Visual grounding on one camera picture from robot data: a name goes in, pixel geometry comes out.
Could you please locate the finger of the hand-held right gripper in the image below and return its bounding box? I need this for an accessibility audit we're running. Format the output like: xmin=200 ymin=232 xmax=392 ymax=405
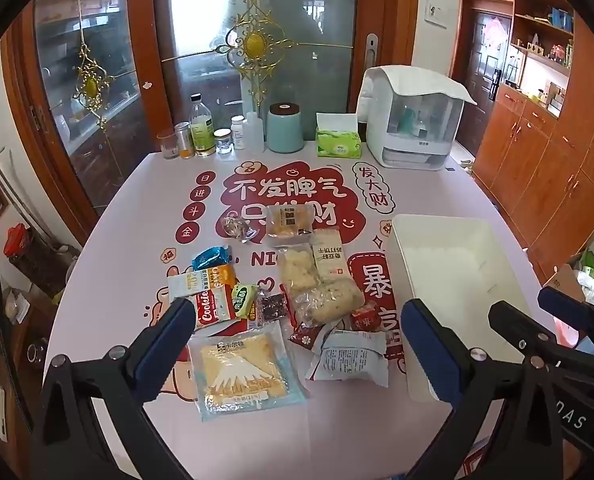
xmin=537 ymin=285 xmax=594 ymax=356
xmin=487 ymin=301 xmax=594 ymax=378

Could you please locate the red cookie packet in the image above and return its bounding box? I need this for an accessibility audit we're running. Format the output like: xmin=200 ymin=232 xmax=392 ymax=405
xmin=189 ymin=285 xmax=240 ymax=331

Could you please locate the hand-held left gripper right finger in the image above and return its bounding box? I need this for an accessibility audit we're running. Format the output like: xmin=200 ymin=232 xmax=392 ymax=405
xmin=402 ymin=299 xmax=575 ymax=480

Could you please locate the cardboard box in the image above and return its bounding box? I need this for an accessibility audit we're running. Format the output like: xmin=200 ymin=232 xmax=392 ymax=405
xmin=544 ymin=250 xmax=594 ymax=311

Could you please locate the red snack packet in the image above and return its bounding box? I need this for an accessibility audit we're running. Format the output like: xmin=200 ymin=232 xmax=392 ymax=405
xmin=288 ymin=322 xmax=338 ymax=351
xmin=349 ymin=302 xmax=385 ymax=333

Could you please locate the beige biscuit packet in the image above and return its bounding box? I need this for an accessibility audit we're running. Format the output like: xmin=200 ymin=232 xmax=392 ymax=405
xmin=311 ymin=229 xmax=348 ymax=286

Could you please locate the white plastic bin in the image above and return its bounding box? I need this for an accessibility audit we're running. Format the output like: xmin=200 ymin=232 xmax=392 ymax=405
xmin=386 ymin=214 xmax=552 ymax=403

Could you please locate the toast packet mountain print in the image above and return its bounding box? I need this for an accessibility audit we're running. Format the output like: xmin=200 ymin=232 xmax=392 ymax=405
xmin=187 ymin=321 xmax=308 ymax=423

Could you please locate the small clear rice cracker packet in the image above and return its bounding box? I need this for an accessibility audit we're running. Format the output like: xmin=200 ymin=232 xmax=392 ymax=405
xmin=278 ymin=245 xmax=323 ymax=293

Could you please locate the green tissue box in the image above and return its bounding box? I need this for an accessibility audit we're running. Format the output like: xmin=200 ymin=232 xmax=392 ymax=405
xmin=314 ymin=112 xmax=363 ymax=158

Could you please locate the wooden wall cabinet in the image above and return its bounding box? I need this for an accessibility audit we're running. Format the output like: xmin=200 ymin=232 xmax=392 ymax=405
xmin=472 ymin=20 xmax=594 ymax=281

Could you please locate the dark wooden entrance door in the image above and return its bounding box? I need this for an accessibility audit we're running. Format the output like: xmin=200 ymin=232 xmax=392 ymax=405
xmin=464 ymin=7 xmax=512 ymax=156

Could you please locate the glass cup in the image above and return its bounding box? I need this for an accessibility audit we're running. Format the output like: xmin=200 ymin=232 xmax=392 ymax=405
xmin=157 ymin=130 xmax=180 ymax=161

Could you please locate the orange white cracker packet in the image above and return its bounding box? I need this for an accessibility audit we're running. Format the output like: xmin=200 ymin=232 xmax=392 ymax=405
xmin=167 ymin=265 xmax=238 ymax=301

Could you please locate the blue snack packet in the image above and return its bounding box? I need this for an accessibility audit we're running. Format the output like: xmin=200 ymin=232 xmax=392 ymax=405
xmin=192 ymin=245 xmax=233 ymax=273

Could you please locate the dark nut bar packet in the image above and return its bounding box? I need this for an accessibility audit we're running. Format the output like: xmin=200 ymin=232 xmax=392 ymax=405
xmin=249 ymin=290 xmax=288 ymax=328

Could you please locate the green candy packet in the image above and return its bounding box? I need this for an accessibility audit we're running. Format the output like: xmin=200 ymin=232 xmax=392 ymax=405
xmin=231 ymin=282 xmax=260 ymax=321

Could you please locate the wooden display shelf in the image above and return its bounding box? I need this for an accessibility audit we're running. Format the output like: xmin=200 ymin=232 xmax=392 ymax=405
xmin=507 ymin=0 xmax=578 ymax=106

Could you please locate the large rice crisp packet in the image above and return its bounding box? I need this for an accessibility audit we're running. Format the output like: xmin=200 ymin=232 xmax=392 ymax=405
xmin=282 ymin=280 xmax=367 ymax=326

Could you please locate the white squeeze bottle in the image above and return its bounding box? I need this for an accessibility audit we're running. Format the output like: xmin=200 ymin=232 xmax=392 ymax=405
xmin=244 ymin=110 xmax=267 ymax=153

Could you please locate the wooden framed glass door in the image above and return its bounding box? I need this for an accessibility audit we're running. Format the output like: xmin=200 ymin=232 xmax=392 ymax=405
xmin=127 ymin=0 xmax=420 ymax=151
xmin=0 ymin=0 xmax=173 ymax=241

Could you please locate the white wall switch panel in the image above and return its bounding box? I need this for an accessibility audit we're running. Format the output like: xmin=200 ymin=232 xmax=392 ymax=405
xmin=424 ymin=0 xmax=450 ymax=28

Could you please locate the yellow cake packet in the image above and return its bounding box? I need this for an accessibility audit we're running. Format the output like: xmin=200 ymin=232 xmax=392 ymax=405
xmin=267 ymin=205 xmax=314 ymax=238

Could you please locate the white countertop sterilizer appliance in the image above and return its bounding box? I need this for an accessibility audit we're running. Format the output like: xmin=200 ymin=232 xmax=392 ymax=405
xmin=357 ymin=66 xmax=478 ymax=168

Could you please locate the gold door ornament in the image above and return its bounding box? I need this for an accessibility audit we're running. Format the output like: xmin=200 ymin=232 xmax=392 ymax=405
xmin=214 ymin=0 xmax=298 ymax=111
xmin=72 ymin=0 xmax=113 ymax=131

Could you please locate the white grey snack packet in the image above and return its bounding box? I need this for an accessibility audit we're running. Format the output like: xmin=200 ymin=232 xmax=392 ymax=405
xmin=304 ymin=330 xmax=390 ymax=388

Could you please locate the white cloth cover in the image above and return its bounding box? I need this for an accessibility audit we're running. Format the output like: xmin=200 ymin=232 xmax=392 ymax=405
xmin=362 ymin=65 xmax=478 ymax=106

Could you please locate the clear candy wrapper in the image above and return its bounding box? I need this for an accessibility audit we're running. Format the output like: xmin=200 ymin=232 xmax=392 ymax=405
xmin=222 ymin=215 xmax=260 ymax=243

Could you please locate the pink printed tablecloth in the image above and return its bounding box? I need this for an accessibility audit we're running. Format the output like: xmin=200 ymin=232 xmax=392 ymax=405
xmin=42 ymin=149 xmax=552 ymax=480

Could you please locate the glass bottle green label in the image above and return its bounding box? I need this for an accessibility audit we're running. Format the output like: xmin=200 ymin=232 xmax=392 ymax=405
xmin=189 ymin=93 xmax=215 ymax=157

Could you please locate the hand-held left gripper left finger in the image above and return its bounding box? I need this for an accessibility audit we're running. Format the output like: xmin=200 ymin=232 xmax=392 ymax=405
xmin=27 ymin=297 xmax=198 ymax=480

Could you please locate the teal canister brown lid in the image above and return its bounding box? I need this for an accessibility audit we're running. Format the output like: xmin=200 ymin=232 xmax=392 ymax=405
xmin=267 ymin=102 xmax=305 ymax=155

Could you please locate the white plastic bag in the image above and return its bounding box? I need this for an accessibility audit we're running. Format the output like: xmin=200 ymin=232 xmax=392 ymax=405
xmin=574 ymin=270 xmax=594 ymax=306

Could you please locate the white pill bottle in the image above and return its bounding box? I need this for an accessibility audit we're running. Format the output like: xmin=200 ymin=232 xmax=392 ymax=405
xmin=230 ymin=116 xmax=248 ymax=151

